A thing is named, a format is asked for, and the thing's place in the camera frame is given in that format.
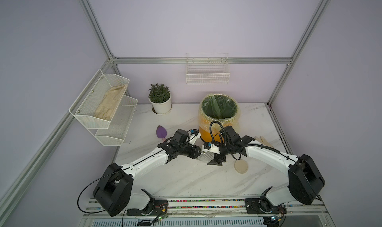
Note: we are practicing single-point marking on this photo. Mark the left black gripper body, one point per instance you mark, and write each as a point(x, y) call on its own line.
point(187, 151)

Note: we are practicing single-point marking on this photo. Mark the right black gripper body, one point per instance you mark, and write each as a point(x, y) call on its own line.
point(226, 148)

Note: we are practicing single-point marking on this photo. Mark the cream jar lid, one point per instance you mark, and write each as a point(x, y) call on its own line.
point(241, 166)

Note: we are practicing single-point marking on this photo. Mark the ribbed glass oatmeal jar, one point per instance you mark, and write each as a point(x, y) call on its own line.
point(205, 157)

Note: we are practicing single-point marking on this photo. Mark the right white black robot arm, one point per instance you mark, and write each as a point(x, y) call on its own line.
point(304, 179)

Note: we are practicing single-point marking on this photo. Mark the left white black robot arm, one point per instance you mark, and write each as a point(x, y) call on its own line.
point(115, 192)

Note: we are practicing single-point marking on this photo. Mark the purple pink garden trowel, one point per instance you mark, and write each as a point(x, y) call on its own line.
point(161, 133)

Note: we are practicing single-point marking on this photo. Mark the orange trash bin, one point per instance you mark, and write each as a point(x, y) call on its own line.
point(206, 136)

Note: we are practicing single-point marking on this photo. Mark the clear green bin liner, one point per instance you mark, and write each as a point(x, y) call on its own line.
point(221, 108)

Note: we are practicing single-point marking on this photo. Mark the potted green plant white pot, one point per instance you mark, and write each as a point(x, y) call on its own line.
point(160, 98)

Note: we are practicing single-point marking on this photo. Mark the white two-tier mesh shelf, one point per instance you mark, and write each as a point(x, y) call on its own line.
point(108, 133)

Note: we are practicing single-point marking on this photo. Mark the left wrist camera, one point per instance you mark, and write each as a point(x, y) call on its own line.
point(194, 136)

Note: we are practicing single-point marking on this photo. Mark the aluminium front rail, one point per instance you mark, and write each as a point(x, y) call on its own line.
point(211, 212)

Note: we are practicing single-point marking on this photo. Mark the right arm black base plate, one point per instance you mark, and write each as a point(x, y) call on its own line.
point(256, 206)

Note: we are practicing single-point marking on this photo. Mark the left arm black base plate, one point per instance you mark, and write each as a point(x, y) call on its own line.
point(154, 209)

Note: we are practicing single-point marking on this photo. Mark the white wire wall basket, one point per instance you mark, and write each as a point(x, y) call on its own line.
point(207, 68)

